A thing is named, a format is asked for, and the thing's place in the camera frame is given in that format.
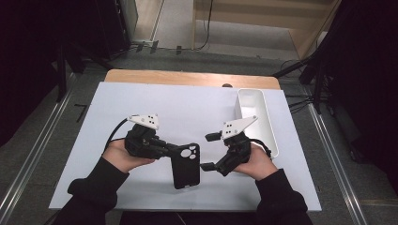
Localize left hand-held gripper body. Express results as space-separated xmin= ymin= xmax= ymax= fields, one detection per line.
xmin=124 ymin=113 xmax=173 ymax=160

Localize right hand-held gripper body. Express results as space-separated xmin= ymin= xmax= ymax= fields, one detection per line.
xmin=215 ymin=114 xmax=259 ymax=178

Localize black phone case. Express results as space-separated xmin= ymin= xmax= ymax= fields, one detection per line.
xmin=170 ymin=142 xmax=202 ymax=190

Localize person's left hand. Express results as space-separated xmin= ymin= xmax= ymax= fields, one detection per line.
xmin=101 ymin=138 xmax=157 ymax=174

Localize person's right hand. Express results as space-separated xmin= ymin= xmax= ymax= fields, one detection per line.
xmin=232 ymin=142 xmax=279 ymax=183

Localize white board sheet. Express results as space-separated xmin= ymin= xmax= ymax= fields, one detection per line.
xmin=49 ymin=82 xmax=323 ymax=213

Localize white oblong plastic bin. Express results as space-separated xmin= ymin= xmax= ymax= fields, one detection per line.
xmin=234 ymin=88 xmax=280 ymax=159

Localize black metal stand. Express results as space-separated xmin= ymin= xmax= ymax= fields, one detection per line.
xmin=55 ymin=43 xmax=87 ymax=103

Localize black tripod stand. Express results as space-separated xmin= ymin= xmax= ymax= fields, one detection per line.
xmin=272 ymin=54 xmax=328 ymax=115

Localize dark cabinet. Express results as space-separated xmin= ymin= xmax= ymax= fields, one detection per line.
xmin=93 ymin=0 xmax=139 ymax=60

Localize dark curtain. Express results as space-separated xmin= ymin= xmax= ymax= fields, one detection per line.
xmin=313 ymin=0 xmax=398 ymax=196

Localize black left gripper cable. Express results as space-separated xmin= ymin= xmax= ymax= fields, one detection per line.
xmin=103 ymin=117 xmax=130 ymax=152

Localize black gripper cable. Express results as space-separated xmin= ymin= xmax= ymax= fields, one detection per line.
xmin=249 ymin=138 xmax=273 ymax=158
xmin=103 ymin=117 xmax=130 ymax=152

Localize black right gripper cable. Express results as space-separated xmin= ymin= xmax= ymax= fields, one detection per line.
xmin=249 ymin=138 xmax=273 ymax=158

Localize black floor cables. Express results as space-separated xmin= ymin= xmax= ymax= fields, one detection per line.
xmin=280 ymin=59 xmax=315 ymax=114

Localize metal floor rail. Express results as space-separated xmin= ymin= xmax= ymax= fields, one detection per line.
xmin=0 ymin=71 xmax=77 ymax=221
xmin=307 ymin=102 xmax=369 ymax=225

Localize hanging black cable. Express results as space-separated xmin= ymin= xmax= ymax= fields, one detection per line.
xmin=192 ymin=0 xmax=215 ymax=52

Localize light wooden frame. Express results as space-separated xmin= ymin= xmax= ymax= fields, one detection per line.
xmin=191 ymin=0 xmax=343 ymax=60

